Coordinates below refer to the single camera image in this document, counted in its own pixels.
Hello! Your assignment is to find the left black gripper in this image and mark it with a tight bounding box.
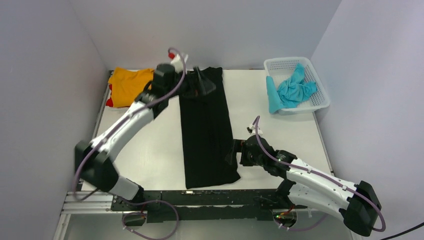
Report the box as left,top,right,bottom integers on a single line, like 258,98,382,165
166,66,215,100

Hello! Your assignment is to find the black t-shirt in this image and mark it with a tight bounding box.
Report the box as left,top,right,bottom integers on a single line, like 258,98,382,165
179,67,241,189

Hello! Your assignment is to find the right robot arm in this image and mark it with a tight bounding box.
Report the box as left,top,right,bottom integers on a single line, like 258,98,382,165
225,135,382,237

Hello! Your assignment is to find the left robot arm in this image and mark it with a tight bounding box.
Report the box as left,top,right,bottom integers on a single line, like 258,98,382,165
74,63,216,210

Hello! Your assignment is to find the white plastic basket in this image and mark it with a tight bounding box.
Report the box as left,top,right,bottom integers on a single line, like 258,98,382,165
263,57,330,115

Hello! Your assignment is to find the folded yellow t-shirt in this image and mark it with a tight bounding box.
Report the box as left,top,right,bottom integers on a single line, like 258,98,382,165
108,67,154,108

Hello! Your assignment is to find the teal t-shirt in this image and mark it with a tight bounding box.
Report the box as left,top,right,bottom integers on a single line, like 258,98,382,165
265,63,317,114

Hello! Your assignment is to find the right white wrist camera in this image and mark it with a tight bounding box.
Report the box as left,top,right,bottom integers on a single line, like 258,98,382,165
247,124,263,136

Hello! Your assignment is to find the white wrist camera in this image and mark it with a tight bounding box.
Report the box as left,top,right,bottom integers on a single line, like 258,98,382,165
168,52,189,73
247,124,263,136

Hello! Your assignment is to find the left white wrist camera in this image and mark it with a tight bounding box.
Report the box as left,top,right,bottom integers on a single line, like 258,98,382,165
168,52,189,73

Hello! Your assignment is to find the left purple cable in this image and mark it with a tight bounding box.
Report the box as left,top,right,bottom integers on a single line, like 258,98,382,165
72,47,180,240

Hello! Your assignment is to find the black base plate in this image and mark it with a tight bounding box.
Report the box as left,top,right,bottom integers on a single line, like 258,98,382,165
111,189,293,223

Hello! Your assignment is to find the black cable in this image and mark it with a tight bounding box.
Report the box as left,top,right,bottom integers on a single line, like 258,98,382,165
379,226,424,240

